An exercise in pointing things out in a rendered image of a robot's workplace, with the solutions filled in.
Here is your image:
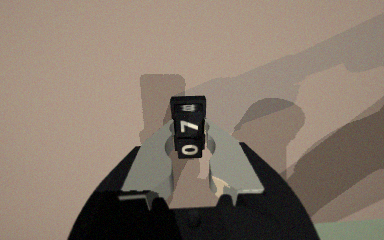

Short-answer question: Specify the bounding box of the black number cube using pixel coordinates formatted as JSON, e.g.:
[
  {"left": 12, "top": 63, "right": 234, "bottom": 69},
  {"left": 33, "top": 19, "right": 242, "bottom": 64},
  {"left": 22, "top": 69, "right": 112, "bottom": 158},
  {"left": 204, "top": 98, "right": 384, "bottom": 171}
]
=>
[
  {"left": 177, "top": 136, "right": 203, "bottom": 159},
  {"left": 174, "top": 103, "right": 204, "bottom": 137}
]

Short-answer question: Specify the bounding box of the black tray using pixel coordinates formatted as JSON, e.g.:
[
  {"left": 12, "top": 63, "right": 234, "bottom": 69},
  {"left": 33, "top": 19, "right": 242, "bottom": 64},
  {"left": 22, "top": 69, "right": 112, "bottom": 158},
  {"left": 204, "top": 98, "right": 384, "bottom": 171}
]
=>
[{"left": 170, "top": 96, "right": 206, "bottom": 151}]

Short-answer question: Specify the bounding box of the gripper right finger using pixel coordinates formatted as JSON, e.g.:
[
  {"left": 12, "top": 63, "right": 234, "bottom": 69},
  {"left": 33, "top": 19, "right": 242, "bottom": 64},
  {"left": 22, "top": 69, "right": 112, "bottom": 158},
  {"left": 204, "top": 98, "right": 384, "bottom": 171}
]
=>
[{"left": 203, "top": 117, "right": 320, "bottom": 240}]

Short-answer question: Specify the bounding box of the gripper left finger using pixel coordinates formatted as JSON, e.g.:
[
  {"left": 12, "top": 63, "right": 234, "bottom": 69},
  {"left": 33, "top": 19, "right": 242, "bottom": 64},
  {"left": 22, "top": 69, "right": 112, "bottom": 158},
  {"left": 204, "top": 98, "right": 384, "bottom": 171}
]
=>
[{"left": 67, "top": 118, "right": 176, "bottom": 240}]

